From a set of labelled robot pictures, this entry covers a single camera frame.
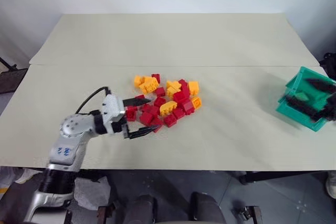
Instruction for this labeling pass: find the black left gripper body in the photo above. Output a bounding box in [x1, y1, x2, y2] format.
[111, 114, 131, 140]

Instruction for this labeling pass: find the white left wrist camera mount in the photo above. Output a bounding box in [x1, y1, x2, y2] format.
[100, 94, 126, 131]

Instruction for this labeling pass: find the yellow rounded toy block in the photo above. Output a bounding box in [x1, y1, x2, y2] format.
[159, 101, 178, 117]

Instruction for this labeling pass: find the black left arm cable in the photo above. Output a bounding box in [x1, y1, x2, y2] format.
[76, 86, 111, 116]

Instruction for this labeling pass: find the orange toy block with hole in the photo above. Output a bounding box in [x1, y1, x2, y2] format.
[191, 97, 203, 110]

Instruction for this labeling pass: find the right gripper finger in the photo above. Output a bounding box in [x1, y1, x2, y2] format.
[305, 78, 336, 93]
[284, 95, 326, 122]

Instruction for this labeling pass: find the black metal stand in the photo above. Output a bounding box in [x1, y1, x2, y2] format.
[0, 56, 29, 97]

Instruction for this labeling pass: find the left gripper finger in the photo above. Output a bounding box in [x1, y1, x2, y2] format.
[122, 98, 152, 108]
[128, 124, 164, 140]

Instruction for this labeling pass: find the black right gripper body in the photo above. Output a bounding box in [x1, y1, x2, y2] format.
[321, 92, 336, 124]

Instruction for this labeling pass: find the white crumpled cloth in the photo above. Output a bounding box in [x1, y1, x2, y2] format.
[73, 176, 112, 211]

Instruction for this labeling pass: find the teal plastic bin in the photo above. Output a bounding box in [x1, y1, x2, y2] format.
[274, 66, 336, 133]

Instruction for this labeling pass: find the black equipment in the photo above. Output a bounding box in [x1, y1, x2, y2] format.
[318, 51, 336, 78]

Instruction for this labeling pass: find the caster wheel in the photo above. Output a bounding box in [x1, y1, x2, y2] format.
[239, 204, 264, 221]

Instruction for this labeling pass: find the green toy block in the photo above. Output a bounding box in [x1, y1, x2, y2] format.
[293, 91, 309, 102]

